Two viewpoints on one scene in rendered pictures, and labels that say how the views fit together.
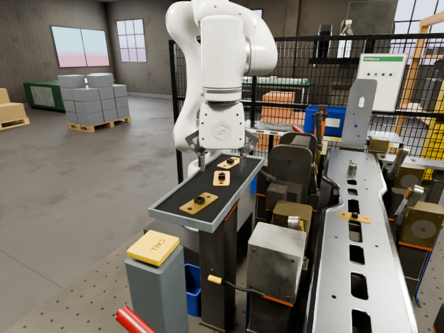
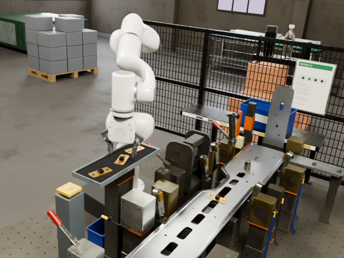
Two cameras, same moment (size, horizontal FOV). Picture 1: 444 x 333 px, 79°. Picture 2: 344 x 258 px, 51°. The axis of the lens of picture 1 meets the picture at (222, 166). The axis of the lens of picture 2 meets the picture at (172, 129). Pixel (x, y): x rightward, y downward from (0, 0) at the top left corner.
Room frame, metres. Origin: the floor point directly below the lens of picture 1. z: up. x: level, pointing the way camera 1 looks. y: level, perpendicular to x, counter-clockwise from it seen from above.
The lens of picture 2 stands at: (-0.64, -0.35, 1.82)
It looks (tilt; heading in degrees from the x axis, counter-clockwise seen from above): 22 degrees down; 7
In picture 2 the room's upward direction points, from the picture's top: 4 degrees clockwise
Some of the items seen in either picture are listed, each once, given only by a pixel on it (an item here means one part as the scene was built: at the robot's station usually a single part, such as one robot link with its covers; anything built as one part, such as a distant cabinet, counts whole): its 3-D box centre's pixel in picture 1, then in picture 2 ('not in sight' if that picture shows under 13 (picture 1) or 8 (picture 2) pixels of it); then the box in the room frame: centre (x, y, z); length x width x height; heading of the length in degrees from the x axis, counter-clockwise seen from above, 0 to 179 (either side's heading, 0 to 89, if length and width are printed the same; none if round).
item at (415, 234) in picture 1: (413, 256); (260, 234); (0.66, -0.59, 0.87); 0.12 x 0.07 x 0.35; 67
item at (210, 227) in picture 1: (218, 181); (119, 160); (0.59, 0.01, 1.16); 0.37 x 0.14 x 0.02; 157
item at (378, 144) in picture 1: (372, 170); (290, 168); (1.31, -0.79, 0.88); 0.08 x 0.08 x 0.36; 67
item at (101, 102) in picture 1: (97, 100); (63, 46); (6.01, 2.74, 0.54); 1.09 x 0.74 x 1.09; 151
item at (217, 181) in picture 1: (221, 176); (122, 158); (0.60, 0.00, 1.17); 0.08 x 0.04 x 0.01; 178
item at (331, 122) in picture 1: (333, 120); (266, 116); (1.54, -0.65, 1.10); 0.30 x 0.17 x 0.13; 61
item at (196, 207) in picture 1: (199, 201); (100, 171); (0.48, 0.05, 1.17); 0.08 x 0.04 x 0.01; 145
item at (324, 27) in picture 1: (324, 41); (270, 40); (1.78, -0.61, 1.52); 0.07 x 0.07 x 0.18
